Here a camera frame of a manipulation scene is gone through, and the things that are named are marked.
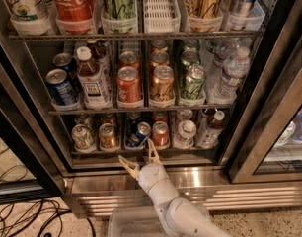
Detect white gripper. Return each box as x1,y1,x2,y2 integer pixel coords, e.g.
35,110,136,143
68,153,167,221
118,138,179,208

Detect blue pepsi can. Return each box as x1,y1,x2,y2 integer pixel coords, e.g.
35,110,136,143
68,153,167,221
52,52,81,93
45,68,78,106
127,112,142,130
126,121,151,148

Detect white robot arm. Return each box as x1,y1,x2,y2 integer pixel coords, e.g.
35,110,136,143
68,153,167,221
118,138,232,237

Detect red coke can bottom front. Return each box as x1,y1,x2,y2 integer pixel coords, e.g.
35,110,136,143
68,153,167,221
152,121,169,147

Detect red coke can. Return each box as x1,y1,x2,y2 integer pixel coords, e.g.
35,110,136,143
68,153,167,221
117,66,141,103
118,50,140,70
152,121,169,147
152,111,168,123

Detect orange can bottom front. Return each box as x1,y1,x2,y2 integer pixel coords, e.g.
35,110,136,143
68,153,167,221
99,123,118,149

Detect orange can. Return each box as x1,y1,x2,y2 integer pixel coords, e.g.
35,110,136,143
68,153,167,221
99,123,118,149
101,113,117,127

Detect red coke can bottom rear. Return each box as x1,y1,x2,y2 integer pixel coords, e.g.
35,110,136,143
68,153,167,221
152,111,168,123

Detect orange can bottom rear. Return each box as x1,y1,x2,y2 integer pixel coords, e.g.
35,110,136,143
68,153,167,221
101,113,117,127

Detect green white can bottom front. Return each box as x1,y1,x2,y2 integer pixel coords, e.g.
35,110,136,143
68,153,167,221
71,124,94,149

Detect green white can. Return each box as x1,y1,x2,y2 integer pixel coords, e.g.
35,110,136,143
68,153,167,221
71,124,94,149
74,114,94,131

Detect red coke can middle front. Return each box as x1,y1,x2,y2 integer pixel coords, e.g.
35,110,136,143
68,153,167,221
117,66,141,103

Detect green white can bottom rear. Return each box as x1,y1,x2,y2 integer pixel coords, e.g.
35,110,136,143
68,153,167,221
74,114,94,131

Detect gold can middle front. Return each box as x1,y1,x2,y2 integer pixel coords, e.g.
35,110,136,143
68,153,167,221
151,65,174,102

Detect green can middle front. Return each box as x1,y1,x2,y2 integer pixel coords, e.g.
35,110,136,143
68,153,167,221
182,64,206,100

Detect red coke can middle rear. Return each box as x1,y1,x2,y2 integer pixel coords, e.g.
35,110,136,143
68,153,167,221
118,50,140,70

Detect left glass fridge door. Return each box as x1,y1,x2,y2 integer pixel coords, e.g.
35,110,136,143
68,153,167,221
0,36,65,205

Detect glass fridge door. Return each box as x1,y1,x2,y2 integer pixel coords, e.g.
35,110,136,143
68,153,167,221
0,36,65,205
227,0,302,184

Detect stainless steel fridge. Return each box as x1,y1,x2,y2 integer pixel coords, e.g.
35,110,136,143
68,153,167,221
0,0,302,217

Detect gold can middle rear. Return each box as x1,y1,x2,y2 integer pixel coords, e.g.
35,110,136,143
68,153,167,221
150,39,169,52

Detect green can middle rear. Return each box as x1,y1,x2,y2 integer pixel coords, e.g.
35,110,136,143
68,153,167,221
183,39,200,52

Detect right glass fridge door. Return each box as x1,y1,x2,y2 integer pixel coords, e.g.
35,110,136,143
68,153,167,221
227,0,302,184

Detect green can top shelf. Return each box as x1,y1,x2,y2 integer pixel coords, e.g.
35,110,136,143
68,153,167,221
105,0,136,33

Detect white can behind door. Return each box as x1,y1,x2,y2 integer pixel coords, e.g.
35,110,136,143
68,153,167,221
275,121,296,147

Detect gold can top shelf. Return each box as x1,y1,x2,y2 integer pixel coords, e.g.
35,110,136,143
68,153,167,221
184,0,223,32

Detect blue can behind door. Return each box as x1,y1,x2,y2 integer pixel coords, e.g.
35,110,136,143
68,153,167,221
291,112,302,144

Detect clear water bottle bottom front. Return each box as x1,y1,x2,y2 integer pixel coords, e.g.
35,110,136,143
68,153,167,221
173,120,196,149

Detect clear water bottle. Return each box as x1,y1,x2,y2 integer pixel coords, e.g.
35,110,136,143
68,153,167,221
173,120,196,149
176,109,193,124

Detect clear plastic bin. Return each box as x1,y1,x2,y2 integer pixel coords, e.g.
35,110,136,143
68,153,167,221
108,200,222,237

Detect clear water bottle bottom rear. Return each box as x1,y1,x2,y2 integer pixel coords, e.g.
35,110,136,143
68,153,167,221
176,109,193,124

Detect tea bottle bottom front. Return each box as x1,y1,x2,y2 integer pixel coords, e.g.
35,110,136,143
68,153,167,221
196,111,225,149

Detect tea bottle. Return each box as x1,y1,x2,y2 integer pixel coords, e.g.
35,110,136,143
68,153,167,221
200,108,217,124
77,46,111,103
87,40,111,84
196,111,225,149

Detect tea bottle bottom rear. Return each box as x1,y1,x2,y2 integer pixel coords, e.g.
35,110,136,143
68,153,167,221
200,108,217,124

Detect tea bottle middle front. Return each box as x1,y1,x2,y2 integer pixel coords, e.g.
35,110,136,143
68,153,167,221
77,46,111,103

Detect tea bottle middle rear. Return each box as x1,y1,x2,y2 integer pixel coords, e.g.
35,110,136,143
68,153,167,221
87,40,111,84

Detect water bottle middle rear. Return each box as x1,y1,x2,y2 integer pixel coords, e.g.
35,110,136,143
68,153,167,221
201,39,219,69

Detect water bottle middle front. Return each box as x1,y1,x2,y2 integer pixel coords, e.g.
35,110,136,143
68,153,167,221
216,46,250,99

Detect black cables on floor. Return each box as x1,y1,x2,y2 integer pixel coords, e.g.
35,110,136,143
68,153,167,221
0,146,97,237

